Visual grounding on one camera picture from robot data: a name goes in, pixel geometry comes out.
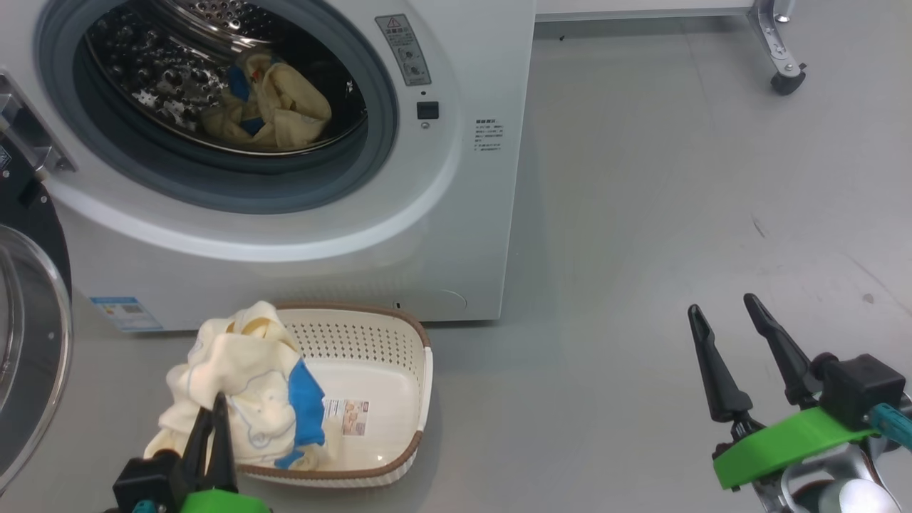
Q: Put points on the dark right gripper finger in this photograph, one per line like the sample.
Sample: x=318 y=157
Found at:
x=787 y=356
x=719 y=377

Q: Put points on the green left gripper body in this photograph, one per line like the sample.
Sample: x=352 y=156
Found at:
x=221 y=502

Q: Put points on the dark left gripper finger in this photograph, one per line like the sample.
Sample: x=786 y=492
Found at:
x=196 y=456
x=222 y=456

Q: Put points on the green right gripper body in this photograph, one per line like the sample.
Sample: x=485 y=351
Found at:
x=784 y=442

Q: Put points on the cream garment with blue trim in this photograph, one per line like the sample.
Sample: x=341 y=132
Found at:
x=285 y=107
x=235 y=370

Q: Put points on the grey washing machine door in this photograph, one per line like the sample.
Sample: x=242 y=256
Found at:
x=32 y=342

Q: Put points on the white front-load washing machine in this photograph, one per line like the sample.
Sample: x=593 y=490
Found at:
x=463 y=235

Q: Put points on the basket product sticker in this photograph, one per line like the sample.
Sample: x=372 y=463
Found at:
x=347 y=417

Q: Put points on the blue energy label sticker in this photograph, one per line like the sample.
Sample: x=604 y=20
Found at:
x=127 y=314

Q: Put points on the cream perforated laundry basket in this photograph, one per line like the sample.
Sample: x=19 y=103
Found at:
x=377 y=370

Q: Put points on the small black text label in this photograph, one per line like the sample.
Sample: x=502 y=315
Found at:
x=489 y=135

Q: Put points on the white partition board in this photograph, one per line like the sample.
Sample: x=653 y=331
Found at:
x=641 y=7

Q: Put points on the grey warning label sticker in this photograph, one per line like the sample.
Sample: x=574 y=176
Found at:
x=404 y=50

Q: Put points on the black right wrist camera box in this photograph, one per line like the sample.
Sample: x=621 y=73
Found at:
x=862 y=388

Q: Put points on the grey caster leg frame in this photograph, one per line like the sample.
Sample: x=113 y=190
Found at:
x=776 y=43

